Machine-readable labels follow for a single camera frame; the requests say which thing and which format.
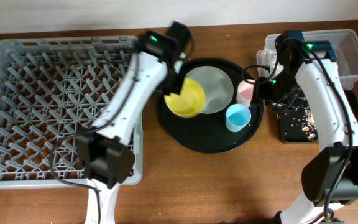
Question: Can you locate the yellow bowl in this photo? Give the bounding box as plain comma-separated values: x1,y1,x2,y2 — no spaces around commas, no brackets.
164,78,206,118

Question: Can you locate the pink cup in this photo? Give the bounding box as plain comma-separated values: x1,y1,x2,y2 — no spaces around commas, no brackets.
236,79,255,108

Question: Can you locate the clear plastic bin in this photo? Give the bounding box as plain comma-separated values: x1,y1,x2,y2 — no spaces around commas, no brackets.
256,29,358,90

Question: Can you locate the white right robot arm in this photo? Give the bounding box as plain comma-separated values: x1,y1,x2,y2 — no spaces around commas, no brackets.
252,30,358,223

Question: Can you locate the blue cup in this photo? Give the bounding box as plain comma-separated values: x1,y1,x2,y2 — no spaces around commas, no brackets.
226,104,252,133

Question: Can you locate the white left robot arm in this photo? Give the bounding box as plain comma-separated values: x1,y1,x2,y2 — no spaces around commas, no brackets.
52,27,195,223

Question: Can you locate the grey-green plate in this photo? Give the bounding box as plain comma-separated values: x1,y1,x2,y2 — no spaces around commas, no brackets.
186,66,234,114

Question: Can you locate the round black tray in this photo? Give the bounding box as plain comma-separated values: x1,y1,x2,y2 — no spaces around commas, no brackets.
157,58,264,154

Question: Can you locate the black rectangular tray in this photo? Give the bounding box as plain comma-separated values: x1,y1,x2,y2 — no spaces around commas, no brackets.
275,89,358,144

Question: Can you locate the grey dishwasher rack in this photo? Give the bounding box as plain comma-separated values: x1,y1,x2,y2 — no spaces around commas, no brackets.
0,35,136,190

